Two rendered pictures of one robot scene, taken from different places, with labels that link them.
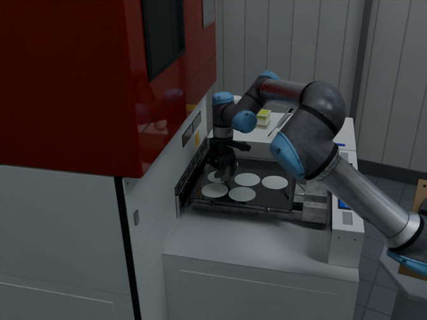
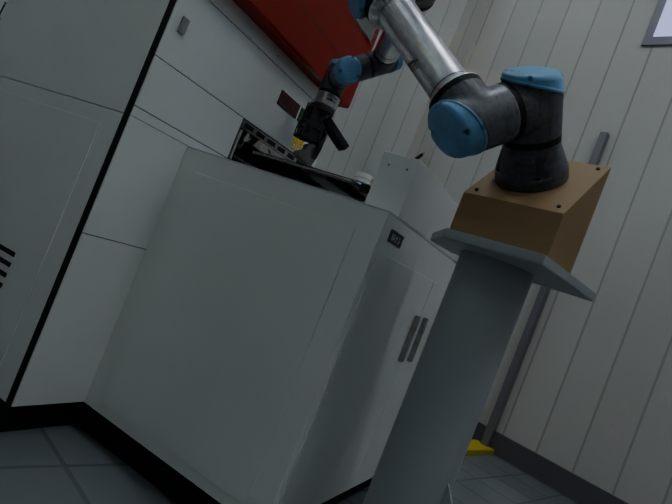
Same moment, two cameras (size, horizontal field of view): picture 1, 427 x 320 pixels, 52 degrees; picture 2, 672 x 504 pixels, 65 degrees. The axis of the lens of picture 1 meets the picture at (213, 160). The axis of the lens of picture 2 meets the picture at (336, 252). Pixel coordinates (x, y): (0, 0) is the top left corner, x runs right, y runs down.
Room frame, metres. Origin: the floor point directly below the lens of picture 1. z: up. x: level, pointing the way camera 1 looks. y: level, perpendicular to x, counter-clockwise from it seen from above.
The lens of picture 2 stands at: (-0.14, -0.62, 0.67)
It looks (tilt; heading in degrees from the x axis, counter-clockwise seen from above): 1 degrees up; 14
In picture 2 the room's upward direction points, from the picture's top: 22 degrees clockwise
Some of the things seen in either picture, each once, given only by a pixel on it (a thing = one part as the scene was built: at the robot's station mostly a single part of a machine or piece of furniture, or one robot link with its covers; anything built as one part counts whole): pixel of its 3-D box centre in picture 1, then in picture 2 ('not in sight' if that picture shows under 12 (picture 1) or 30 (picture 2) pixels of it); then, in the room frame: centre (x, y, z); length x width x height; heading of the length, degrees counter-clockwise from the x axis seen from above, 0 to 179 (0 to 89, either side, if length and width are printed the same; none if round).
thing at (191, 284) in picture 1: (271, 266); (309, 342); (1.52, -0.25, 0.41); 0.96 x 0.64 x 0.82; 166
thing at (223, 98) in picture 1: (223, 109); (335, 79); (1.42, -0.04, 1.21); 0.09 x 0.08 x 0.11; 30
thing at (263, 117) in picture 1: (260, 119); not in sight; (1.84, -0.22, 1.00); 0.07 x 0.07 x 0.07; 66
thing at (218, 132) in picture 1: (223, 129); (326, 102); (1.42, -0.04, 1.13); 0.08 x 0.08 x 0.05
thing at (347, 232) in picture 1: (343, 200); (424, 213); (1.31, -0.47, 0.89); 0.55 x 0.09 x 0.14; 166
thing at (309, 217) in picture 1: (316, 192); not in sight; (1.42, -0.39, 0.87); 0.36 x 0.08 x 0.03; 166
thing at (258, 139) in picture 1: (281, 141); not in sight; (1.82, -0.32, 0.89); 0.62 x 0.35 x 0.14; 76
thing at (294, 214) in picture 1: (257, 212); not in sight; (1.34, -0.16, 0.84); 0.50 x 0.02 x 0.03; 76
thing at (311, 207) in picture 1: (314, 207); not in sight; (1.27, -0.35, 0.89); 0.08 x 0.03 x 0.03; 76
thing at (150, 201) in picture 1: (175, 170); (255, 109); (1.34, 0.14, 1.02); 0.81 x 0.03 x 0.40; 166
